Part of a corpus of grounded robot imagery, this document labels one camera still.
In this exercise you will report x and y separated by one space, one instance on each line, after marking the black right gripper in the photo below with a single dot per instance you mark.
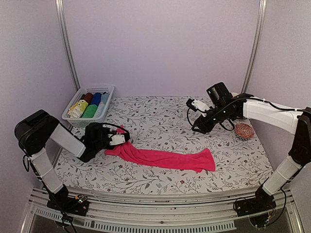
205 127

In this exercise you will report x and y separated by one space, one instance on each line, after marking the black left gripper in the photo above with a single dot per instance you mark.
107 130

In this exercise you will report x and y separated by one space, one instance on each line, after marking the pink towel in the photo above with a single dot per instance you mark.
163 159

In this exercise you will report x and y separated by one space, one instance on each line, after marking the green and cream patterned towel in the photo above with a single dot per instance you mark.
77 110

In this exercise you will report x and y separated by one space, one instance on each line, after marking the green rolled towel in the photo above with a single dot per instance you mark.
90 111

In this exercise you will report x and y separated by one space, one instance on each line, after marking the white plastic basket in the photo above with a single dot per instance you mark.
88 105

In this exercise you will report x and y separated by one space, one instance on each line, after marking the brown rolled towel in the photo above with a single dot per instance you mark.
88 97

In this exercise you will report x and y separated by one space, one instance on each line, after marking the light blue rolled towel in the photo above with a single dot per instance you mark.
101 105

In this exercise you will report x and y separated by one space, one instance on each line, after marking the right robot arm white sleeve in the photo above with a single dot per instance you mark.
295 121

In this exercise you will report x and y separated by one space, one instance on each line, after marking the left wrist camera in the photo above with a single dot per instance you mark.
116 139

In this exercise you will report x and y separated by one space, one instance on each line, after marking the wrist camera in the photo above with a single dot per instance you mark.
116 139
197 105

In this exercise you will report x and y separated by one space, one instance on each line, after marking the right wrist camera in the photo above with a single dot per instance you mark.
197 105

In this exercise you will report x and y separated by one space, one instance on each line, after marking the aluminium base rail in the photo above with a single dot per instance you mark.
180 213

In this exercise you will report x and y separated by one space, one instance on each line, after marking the right aluminium frame post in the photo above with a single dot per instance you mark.
255 46

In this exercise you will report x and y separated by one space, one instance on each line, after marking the aluminium frame post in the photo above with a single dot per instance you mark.
65 37
255 46

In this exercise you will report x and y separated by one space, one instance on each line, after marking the left aluminium frame post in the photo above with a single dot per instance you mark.
65 37

